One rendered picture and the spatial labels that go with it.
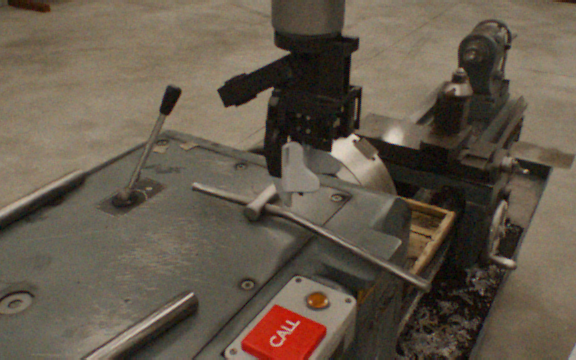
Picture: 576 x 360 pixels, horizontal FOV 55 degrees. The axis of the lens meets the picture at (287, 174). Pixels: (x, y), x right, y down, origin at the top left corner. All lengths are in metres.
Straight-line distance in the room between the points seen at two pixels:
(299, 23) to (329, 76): 0.06
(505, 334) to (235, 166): 1.80
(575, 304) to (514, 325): 0.33
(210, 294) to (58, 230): 0.23
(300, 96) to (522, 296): 2.17
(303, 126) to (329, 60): 0.08
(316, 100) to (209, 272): 0.22
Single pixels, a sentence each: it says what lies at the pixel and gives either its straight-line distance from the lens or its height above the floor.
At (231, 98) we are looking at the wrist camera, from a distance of 0.65.
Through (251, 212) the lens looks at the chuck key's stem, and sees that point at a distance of 0.69.
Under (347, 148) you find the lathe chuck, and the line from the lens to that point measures 0.95.
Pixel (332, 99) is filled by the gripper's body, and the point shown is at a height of 1.44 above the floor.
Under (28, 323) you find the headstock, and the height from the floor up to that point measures 1.25.
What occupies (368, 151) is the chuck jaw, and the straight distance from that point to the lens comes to 0.99.
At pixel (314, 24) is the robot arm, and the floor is 1.51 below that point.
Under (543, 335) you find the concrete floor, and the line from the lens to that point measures 2.51.
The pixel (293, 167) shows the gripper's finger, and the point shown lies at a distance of 0.63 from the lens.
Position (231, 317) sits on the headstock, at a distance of 0.57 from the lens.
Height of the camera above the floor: 1.65
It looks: 30 degrees down
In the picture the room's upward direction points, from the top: straight up
